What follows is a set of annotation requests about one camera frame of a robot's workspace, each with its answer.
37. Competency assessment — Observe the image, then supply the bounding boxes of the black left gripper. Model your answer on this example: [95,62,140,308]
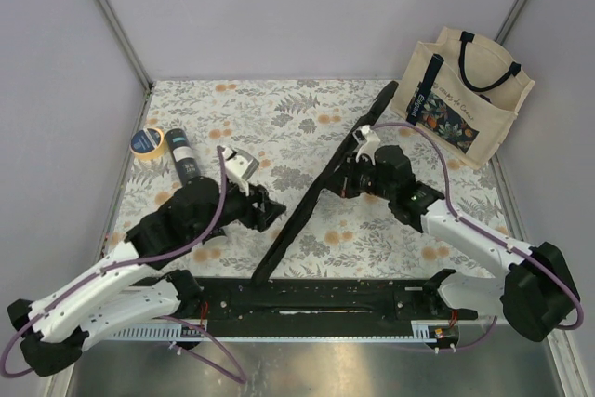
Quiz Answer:
[191,177,287,241]

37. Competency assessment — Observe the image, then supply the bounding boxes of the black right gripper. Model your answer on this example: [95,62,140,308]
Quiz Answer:
[321,152,395,201]

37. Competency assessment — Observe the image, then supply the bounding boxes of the black Crossway racket cover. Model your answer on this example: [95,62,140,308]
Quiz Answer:
[251,81,399,285]

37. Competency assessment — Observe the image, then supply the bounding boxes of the black Boka shuttlecock tube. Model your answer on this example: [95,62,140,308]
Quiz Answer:
[165,128,201,186]

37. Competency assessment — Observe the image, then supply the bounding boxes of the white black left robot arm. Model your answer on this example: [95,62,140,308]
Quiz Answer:
[7,177,286,377]

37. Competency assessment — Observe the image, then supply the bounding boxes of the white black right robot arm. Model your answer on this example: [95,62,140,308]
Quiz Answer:
[337,145,580,342]

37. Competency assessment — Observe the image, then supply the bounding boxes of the cream canvas tote bag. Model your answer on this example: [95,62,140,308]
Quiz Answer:
[391,27,535,169]

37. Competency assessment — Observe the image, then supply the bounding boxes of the yellow masking tape roll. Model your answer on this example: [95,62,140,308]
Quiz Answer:
[129,127,165,161]

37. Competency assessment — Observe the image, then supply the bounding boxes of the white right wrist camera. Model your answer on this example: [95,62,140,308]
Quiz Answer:
[352,125,380,165]

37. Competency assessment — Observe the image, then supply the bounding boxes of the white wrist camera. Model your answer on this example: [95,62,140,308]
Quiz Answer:
[222,146,259,189]
[352,125,380,165]

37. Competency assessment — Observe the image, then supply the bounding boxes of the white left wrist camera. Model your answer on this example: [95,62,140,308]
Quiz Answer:
[222,146,259,189]

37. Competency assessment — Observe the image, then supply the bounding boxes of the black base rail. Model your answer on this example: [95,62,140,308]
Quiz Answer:
[90,271,480,351]

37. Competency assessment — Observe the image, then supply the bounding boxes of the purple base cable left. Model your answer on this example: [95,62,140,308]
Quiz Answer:
[157,312,247,387]

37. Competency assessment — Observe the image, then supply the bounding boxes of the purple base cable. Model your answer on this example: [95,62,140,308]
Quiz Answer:
[436,306,496,354]
[157,312,247,387]

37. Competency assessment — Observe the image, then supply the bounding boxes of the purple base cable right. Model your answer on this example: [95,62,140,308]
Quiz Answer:
[436,306,496,354]

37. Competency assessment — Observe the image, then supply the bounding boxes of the aluminium frame post left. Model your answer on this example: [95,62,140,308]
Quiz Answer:
[69,0,154,91]

